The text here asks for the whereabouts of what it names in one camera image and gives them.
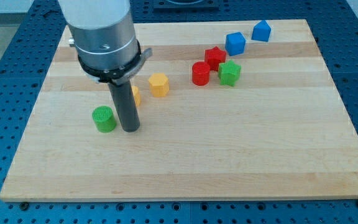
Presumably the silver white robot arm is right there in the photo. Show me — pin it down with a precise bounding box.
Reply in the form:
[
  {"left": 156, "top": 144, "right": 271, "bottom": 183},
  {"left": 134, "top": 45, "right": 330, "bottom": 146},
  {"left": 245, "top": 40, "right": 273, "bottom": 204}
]
[{"left": 58, "top": 0, "right": 152, "bottom": 85}]

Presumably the green star block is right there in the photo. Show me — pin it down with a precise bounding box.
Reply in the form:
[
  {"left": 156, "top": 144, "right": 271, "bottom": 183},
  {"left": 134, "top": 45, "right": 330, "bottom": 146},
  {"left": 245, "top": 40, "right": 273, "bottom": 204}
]
[{"left": 218, "top": 60, "right": 242, "bottom": 87}]

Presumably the red star block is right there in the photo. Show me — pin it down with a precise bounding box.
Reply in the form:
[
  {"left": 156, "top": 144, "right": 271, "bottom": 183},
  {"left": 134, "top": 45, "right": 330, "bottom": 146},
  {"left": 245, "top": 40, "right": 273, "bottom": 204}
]
[{"left": 204, "top": 46, "right": 226, "bottom": 71}]

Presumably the yellow hexagon block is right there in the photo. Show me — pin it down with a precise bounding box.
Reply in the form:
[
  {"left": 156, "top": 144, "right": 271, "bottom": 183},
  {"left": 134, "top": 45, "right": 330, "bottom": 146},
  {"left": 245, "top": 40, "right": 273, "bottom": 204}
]
[{"left": 148, "top": 73, "right": 170, "bottom": 97}]

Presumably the red cylinder block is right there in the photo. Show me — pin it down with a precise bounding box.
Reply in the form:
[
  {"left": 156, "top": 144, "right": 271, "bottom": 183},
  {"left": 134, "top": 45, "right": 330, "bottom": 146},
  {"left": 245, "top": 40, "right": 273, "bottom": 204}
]
[{"left": 192, "top": 62, "right": 210, "bottom": 86}]

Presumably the yellow block behind rod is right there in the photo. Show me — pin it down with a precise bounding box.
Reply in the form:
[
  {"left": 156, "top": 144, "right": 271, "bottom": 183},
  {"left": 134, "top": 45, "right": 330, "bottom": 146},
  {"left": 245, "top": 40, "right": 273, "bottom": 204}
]
[{"left": 132, "top": 86, "right": 141, "bottom": 107}]

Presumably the light wooden board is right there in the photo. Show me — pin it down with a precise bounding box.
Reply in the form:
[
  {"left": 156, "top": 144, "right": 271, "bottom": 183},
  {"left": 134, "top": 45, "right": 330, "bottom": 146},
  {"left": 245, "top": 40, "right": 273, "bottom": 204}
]
[{"left": 0, "top": 19, "right": 358, "bottom": 202}]

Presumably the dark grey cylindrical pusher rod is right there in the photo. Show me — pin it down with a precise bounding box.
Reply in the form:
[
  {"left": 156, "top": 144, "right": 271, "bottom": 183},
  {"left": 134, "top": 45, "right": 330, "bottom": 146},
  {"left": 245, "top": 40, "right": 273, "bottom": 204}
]
[{"left": 108, "top": 82, "right": 140, "bottom": 133}]

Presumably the green cylinder block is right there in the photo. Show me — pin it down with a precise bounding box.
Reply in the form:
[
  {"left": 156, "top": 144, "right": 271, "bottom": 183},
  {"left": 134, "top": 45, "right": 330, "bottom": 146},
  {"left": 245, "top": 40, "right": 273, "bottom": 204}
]
[{"left": 92, "top": 105, "right": 117, "bottom": 133}]

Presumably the blue cube block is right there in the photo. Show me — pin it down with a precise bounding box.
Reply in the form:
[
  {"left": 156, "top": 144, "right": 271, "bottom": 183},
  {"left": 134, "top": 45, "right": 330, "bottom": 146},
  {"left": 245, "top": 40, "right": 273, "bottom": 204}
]
[{"left": 225, "top": 32, "right": 246, "bottom": 56}]

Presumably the blue pentagon house block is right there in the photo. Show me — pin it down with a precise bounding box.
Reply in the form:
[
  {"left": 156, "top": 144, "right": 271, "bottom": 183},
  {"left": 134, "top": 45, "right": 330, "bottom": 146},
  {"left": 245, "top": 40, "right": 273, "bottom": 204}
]
[{"left": 251, "top": 20, "right": 272, "bottom": 42}]

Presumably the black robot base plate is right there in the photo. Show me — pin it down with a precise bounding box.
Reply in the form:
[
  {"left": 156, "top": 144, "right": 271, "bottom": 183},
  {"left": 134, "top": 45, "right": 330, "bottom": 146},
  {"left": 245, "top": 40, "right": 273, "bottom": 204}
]
[{"left": 152, "top": 0, "right": 221, "bottom": 11}]

